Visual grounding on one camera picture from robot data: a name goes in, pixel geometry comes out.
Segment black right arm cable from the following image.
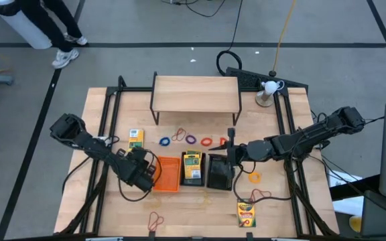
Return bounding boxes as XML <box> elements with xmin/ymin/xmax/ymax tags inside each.
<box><xmin>232</xmin><ymin>160</ymin><xmax>296</xmax><ymax>204</ymax></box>

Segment black metal table frame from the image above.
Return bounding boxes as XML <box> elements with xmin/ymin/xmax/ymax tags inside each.
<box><xmin>58</xmin><ymin>75</ymin><xmax>340</xmax><ymax>241</ymax></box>

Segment yellow hanging cable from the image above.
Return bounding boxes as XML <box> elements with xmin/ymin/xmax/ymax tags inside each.
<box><xmin>268</xmin><ymin>0</ymin><xmax>297</xmax><ymax>78</ymax></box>

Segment black plastic basket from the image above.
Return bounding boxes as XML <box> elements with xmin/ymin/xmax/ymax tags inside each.
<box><xmin>206</xmin><ymin>153</ymin><xmax>236</xmax><ymax>191</ymax></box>
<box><xmin>180</xmin><ymin>151</ymin><xmax>207</xmax><ymax>187</ymax></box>

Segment orange plastic basket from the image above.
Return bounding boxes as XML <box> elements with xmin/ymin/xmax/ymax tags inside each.
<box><xmin>152</xmin><ymin>155</ymin><xmax>182</xmax><ymax>193</ymax></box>

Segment red rubber band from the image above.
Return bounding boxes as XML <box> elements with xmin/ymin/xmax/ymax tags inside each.
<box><xmin>171</xmin><ymin>127</ymin><xmax>188</xmax><ymax>142</ymax></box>
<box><xmin>249</xmin><ymin>188</ymin><xmax>273</xmax><ymax>204</ymax></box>
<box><xmin>147</xmin><ymin>210</ymin><xmax>166</xmax><ymax>232</ymax></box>

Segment yellow spiral coil wristband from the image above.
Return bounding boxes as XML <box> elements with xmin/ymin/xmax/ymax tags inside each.
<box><xmin>248</xmin><ymin>171</ymin><xmax>263</xmax><ymax>184</ymax></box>

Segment black mesh panel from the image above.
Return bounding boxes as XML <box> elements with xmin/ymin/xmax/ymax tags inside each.
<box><xmin>225</xmin><ymin>66</ymin><xmax>310</xmax><ymax>93</ymax></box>

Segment person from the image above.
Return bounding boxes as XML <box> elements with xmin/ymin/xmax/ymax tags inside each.
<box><xmin>20</xmin><ymin>0</ymin><xmax>89</xmax><ymax>70</ymax></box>

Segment dark grey box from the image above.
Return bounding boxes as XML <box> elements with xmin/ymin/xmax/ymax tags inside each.
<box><xmin>360</xmin><ymin>189</ymin><xmax>386</xmax><ymax>239</ymax></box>

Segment white paper sheet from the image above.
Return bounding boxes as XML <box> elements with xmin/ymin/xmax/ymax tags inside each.
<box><xmin>328</xmin><ymin>169</ymin><xmax>365</xmax><ymax>218</ymax></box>

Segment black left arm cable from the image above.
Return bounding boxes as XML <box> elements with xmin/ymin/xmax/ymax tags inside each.
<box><xmin>117</xmin><ymin>149</ymin><xmax>164</xmax><ymax>203</ymax></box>

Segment white cylindrical bin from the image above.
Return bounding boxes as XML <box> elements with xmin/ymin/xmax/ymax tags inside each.
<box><xmin>0</xmin><ymin>0</ymin><xmax>53</xmax><ymax>50</ymax></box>

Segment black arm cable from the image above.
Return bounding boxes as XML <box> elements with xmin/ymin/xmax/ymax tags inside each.
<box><xmin>117</xmin><ymin>149</ymin><xmax>164</xmax><ymax>203</ymax></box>
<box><xmin>232</xmin><ymin>160</ymin><xmax>296</xmax><ymax>204</ymax></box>

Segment black coiled floor cable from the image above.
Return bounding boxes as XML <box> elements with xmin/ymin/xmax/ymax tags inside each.
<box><xmin>215</xmin><ymin>0</ymin><xmax>244</xmax><ymax>77</ymax></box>

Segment small yellow object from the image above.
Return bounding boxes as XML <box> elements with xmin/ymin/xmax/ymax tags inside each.
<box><xmin>348</xmin><ymin>216</ymin><xmax>363</xmax><ymax>234</ymax></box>

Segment thin black floor cable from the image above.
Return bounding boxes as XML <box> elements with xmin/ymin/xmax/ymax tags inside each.
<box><xmin>161</xmin><ymin>0</ymin><xmax>227</xmax><ymax>18</ymax></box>

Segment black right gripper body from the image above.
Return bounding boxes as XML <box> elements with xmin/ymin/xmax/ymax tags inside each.
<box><xmin>227</xmin><ymin>127</ymin><xmax>248</xmax><ymax>179</ymax></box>

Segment wooden shelf riser black legs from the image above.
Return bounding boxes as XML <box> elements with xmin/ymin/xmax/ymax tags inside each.
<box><xmin>149</xmin><ymin>71</ymin><xmax>243</xmax><ymax>127</ymax></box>

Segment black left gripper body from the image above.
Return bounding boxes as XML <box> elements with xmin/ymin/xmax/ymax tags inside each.
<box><xmin>122</xmin><ymin>147</ymin><xmax>157</xmax><ymax>193</ymax></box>

